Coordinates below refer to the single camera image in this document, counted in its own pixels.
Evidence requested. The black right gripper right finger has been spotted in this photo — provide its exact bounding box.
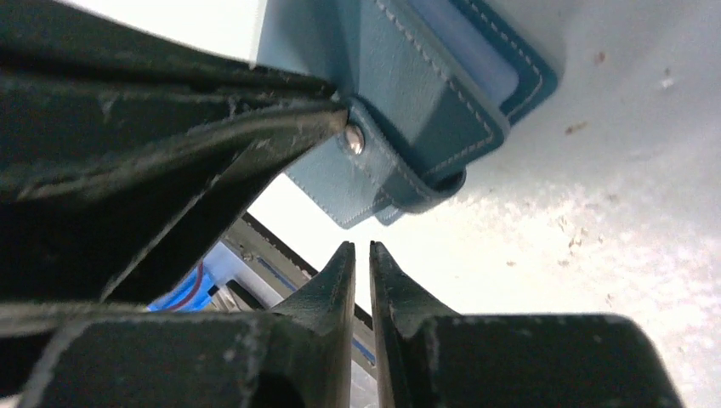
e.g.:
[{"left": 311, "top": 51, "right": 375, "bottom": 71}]
[{"left": 369, "top": 241, "right": 682, "bottom": 407}]

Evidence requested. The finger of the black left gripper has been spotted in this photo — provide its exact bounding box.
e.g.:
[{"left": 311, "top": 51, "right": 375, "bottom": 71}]
[
  {"left": 1, "top": 102, "right": 348, "bottom": 303},
  {"left": 1, "top": 1, "right": 338, "bottom": 113}
]

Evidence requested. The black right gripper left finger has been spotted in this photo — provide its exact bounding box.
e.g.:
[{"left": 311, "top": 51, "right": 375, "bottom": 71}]
[{"left": 20, "top": 242, "right": 355, "bottom": 407}]

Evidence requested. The blue leather card holder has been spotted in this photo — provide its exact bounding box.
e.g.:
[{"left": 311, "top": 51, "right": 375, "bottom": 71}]
[{"left": 257, "top": 1, "right": 558, "bottom": 229}]

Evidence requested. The blue plastic bin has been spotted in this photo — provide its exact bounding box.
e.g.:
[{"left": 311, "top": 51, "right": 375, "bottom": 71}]
[{"left": 147, "top": 242, "right": 247, "bottom": 312}]

